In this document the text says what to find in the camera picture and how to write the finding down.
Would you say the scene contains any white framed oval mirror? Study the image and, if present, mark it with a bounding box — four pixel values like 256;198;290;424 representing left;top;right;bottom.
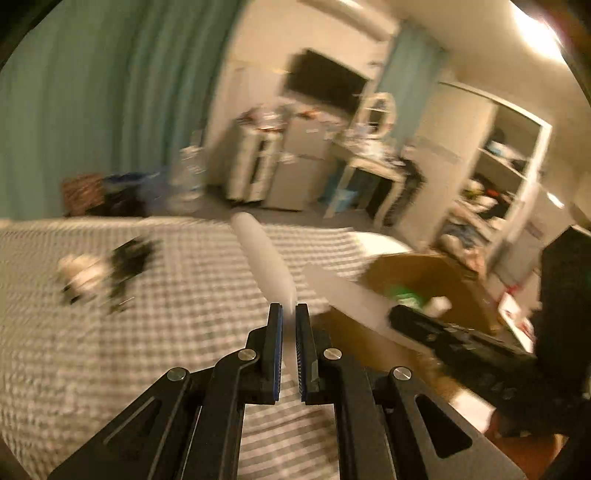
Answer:
360;91;398;139

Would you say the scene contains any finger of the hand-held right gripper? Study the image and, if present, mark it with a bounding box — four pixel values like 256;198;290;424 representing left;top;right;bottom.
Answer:
390;305;537;408

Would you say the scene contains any white open wardrobe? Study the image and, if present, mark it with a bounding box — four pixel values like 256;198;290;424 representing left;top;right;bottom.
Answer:
416;82;552;287

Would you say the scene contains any white cabinet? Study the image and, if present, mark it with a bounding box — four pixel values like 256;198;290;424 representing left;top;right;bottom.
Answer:
226;122;280;204

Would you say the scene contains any black object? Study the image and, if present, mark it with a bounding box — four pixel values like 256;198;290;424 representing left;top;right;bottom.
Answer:
108;237;155;315

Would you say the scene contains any black wall television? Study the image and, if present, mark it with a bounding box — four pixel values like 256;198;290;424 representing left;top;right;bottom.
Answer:
284;50;370;114

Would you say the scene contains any brown woven basket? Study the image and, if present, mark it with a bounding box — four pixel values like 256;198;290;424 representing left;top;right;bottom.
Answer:
62;174;107;217

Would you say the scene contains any grey cabinet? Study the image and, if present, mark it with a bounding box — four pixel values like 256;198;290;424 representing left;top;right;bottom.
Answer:
265;117;342;213

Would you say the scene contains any dark blue bag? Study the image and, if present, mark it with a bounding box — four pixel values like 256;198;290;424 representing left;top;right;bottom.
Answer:
104;172;167;215

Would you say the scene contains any large clear water bottle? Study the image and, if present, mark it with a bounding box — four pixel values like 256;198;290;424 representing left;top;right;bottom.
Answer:
168;145;208;204

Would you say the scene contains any brown cardboard box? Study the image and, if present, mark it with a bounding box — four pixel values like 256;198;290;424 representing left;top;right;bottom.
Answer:
323;251;504;425

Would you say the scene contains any checked cloth covered desktop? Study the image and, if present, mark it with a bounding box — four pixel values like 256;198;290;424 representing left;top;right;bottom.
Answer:
0;217;416;480

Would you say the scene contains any green curtain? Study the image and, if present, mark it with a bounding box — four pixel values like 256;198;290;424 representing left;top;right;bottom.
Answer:
0;0;245;217

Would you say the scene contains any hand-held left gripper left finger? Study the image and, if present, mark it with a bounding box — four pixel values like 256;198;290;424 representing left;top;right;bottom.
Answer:
46;303;283;480

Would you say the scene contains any light blue box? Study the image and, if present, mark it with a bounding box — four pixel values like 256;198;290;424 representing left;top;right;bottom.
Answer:
330;187;356;213

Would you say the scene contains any green snack packet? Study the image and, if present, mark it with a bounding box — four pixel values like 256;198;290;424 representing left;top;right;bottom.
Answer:
388;284;428;308

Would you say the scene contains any white dressing table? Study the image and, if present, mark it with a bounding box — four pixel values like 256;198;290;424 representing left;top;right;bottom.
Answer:
323;138;426;227

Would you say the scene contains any small white object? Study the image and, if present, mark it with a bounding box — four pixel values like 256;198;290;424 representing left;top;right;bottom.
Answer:
58;254;114;305

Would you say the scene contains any teal curtain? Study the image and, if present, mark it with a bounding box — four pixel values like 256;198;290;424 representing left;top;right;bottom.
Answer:
383;23;448;153

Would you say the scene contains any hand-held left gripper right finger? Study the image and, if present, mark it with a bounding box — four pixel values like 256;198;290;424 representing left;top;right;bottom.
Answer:
296;304;527;480

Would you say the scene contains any white plastic bottle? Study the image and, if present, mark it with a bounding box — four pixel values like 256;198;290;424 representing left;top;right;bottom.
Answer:
425;295;452;317

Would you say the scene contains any red and white packet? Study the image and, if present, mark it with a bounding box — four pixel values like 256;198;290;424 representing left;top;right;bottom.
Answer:
499;293;536;337

